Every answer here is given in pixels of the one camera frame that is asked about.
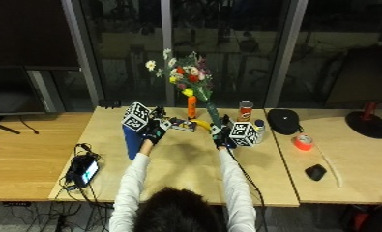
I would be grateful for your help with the white bottle blue cap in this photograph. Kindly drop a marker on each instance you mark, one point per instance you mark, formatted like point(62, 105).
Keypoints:
point(260, 129)

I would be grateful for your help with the white marker cube right glove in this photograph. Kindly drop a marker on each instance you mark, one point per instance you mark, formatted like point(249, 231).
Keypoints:
point(242, 133)

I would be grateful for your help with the person's left hand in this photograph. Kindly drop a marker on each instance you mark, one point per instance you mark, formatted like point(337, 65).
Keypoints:
point(154, 131)

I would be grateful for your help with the mixed flower bouquet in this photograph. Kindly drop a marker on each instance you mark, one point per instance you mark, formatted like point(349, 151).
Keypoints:
point(190, 75)

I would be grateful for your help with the black phone with lit screen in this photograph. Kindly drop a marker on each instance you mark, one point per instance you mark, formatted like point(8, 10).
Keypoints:
point(84, 168)

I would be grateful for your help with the white marker cube glove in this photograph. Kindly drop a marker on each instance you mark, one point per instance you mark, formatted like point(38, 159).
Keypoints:
point(136, 116)
point(242, 133)

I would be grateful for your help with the blue cone vase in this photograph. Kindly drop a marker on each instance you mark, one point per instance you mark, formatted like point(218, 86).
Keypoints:
point(132, 141)

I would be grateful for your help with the yellow banana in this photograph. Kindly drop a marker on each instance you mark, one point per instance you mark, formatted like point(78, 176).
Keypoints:
point(202, 123)

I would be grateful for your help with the colourful small box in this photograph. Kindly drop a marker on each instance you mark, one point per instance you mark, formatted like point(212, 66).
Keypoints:
point(181, 124)

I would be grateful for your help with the white marker cube left glove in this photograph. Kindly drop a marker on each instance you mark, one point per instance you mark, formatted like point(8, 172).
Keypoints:
point(136, 116)

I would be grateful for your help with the orange tape roll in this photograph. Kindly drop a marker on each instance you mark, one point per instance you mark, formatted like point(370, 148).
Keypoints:
point(302, 142)

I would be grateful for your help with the black computer mouse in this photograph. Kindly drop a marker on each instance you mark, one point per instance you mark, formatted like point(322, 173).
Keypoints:
point(314, 172)

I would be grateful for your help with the black monitor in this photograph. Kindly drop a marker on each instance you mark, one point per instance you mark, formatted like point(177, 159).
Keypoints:
point(9, 93)

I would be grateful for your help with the black zip case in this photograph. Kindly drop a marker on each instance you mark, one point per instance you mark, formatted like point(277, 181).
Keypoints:
point(284, 121)

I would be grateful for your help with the red and black bag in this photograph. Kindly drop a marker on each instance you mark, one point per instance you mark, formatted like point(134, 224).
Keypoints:
point(368, 217)

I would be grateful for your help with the orange bottle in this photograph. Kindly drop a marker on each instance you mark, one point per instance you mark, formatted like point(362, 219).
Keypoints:
point(192, 107)

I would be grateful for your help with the person's right hand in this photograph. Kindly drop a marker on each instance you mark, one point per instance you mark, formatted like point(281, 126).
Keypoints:
point(221, 137)

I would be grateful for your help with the white thin stick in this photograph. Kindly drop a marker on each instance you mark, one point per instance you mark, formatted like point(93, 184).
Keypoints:
point(330, 167)

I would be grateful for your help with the small black box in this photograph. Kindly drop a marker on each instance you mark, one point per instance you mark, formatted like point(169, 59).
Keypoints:
point(109, 103)

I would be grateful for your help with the black round lamp base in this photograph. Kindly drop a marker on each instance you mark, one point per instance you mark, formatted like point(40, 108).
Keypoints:
point(368, 124)

